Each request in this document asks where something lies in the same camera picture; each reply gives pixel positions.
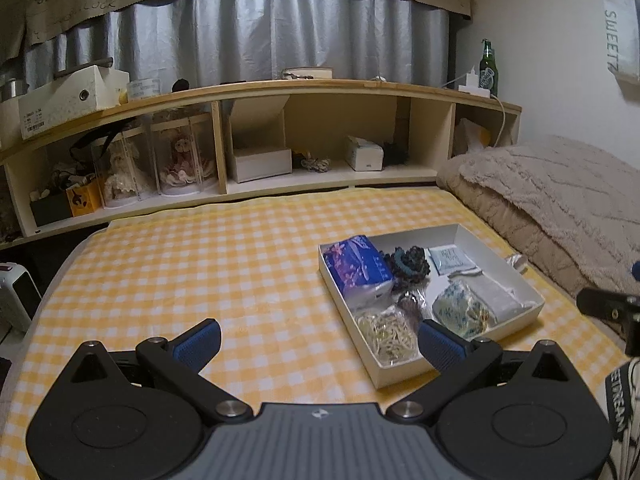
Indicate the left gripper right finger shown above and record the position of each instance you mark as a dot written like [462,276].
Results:
[461,364]

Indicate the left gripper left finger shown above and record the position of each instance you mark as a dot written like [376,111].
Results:
[175,365]

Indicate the floral fabric pouch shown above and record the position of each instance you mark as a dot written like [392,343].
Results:
[459,310]

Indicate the bag of brown cords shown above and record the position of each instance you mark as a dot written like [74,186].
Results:
[411,307]

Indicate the bag of cream cords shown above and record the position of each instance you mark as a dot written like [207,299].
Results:
[388,335]

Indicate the grey toilet seat cover pack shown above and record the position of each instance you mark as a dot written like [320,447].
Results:
[500,301]

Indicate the light blue foil sachet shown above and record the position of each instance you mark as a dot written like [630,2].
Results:
[449,259]

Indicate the dark blue crochet scrunchie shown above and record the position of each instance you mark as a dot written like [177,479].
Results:
[408,264]

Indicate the white face mask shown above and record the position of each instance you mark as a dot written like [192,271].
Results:
[518,262]

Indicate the blue tissue pack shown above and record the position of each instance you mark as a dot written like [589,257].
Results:
[359,271]

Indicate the white shallow cardboard tray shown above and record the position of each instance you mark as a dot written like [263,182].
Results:
[428,289]

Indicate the beige fuzzy blanket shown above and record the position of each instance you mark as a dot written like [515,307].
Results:
[571,208]

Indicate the yellow checkered bed sheet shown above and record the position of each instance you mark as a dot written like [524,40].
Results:
[253,267]

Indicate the white space heater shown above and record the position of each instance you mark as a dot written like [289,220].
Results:
[19,296]

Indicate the yellow black small box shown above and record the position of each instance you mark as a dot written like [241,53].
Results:
[84,199]

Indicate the doll in clear case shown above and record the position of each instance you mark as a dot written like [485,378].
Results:
[124,168]
[184,151]

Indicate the wooden headboard shelf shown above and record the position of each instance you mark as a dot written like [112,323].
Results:
[413,124]

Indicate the small white tissue box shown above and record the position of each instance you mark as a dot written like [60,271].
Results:
[363,155]

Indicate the white open cardboard box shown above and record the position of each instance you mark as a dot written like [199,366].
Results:
[257,139]

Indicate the white power strip charger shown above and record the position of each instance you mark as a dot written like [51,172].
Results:
[472,86]

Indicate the green glass bottle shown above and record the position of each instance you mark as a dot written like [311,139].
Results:
[489,75]

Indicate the roll of tape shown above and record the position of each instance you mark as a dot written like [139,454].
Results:
[143,89]

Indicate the large white box on shelf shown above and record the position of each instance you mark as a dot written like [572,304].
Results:
[78,94]

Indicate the flat round tin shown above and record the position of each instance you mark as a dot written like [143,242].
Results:
[307,73]

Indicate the grey silver curtain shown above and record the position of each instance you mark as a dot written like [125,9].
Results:
[208,42]

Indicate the sweet wall banner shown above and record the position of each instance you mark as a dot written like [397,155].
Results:
[621,28]

